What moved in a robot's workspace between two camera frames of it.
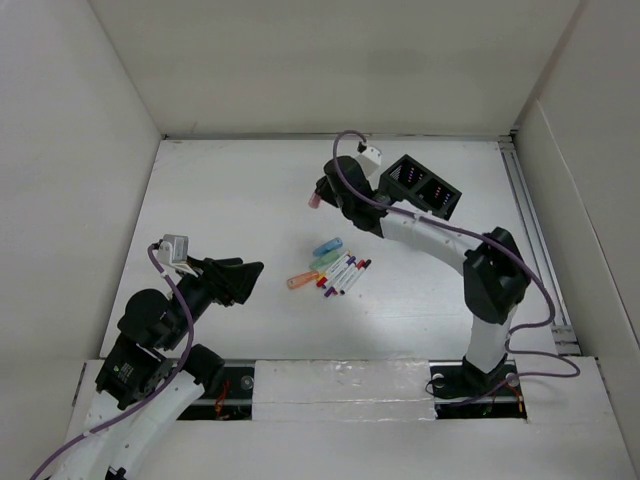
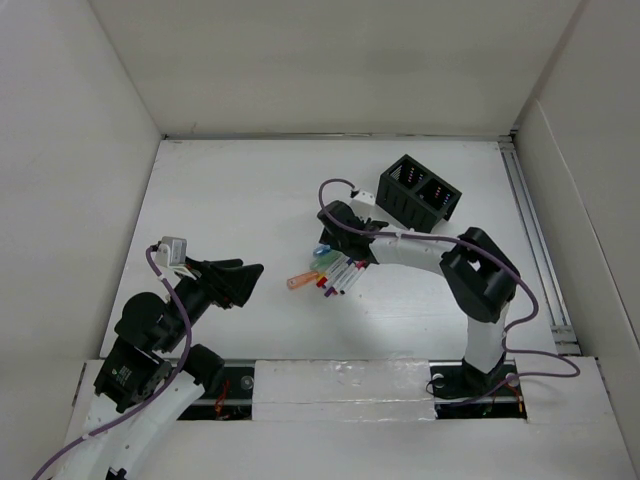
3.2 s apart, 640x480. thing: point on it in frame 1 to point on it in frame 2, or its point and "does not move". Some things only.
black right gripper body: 328,193 to 335,242
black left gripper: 234,281 does not move
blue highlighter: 328,246 does not move
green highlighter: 324,260 does not move
